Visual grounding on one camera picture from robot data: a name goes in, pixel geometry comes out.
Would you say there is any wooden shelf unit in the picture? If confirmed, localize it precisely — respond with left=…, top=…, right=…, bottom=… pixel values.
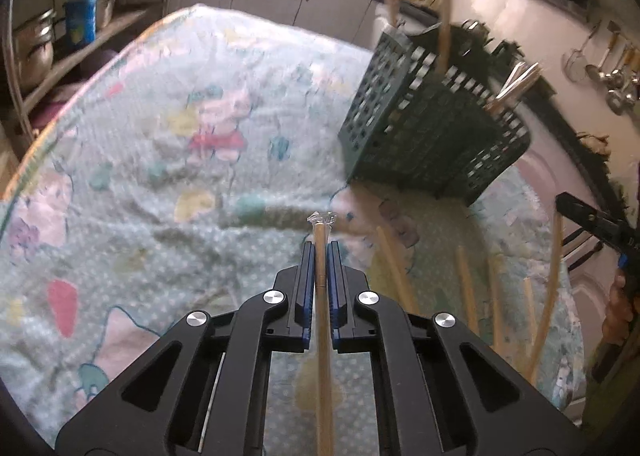
left=1, top=0, right=168, bottom=142

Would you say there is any blue canister on shelf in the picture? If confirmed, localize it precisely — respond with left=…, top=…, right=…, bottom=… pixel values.
left=64, top=0, right=96, bottom=50

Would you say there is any floral Hello Kitty tablecloth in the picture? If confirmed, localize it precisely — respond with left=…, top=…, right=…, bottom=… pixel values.
left=1, top=6, right=584, bottom=455

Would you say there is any hanging ladle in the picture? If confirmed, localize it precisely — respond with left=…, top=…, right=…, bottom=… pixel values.
left=585, top=26, right=620, bottom=84

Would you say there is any steel pot on shelf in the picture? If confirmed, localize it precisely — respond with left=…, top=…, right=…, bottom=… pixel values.
left=13, top=9, right=56, bottom=94

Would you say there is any right hand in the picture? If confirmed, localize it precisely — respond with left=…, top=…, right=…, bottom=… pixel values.
left=602, top=269, right=639, bottom=346

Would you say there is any hanging strainer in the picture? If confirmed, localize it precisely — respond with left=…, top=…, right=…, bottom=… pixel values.
left=561, top=21, right=601, bottom=84

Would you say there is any dark green utensil basket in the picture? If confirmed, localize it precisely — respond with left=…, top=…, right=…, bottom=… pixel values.
left=338, top=26, right=530, bottom=204

